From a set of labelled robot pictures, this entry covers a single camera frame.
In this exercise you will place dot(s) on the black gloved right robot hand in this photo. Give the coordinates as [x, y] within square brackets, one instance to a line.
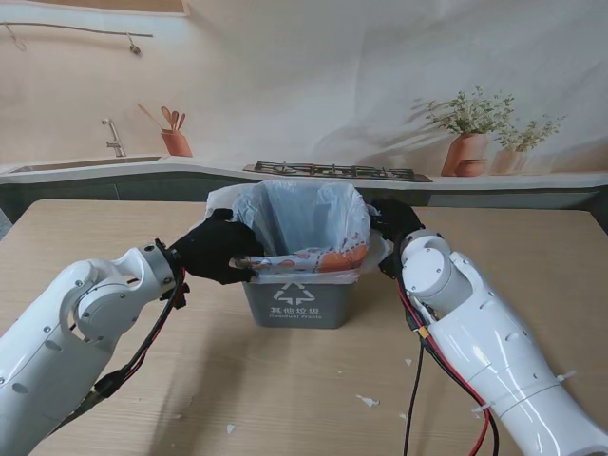
[396, 218]

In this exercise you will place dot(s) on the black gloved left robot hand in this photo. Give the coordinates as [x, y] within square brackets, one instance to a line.
[214, 247]

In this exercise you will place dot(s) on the white printed plastic garbage bag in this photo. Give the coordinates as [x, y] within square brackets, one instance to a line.
[285, 260]

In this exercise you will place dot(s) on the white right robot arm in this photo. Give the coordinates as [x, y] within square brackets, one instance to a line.
[489, 351]

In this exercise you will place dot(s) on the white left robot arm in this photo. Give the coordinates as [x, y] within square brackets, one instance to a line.
[57, 332]

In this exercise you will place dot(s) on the grey plastic waste bin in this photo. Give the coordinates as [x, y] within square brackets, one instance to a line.
[294, 316]

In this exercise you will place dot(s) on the black gas hob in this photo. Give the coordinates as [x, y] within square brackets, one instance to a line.
[332, 170]

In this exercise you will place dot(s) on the terracotta pot with wooden utensils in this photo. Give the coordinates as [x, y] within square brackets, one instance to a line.
[176, 142]

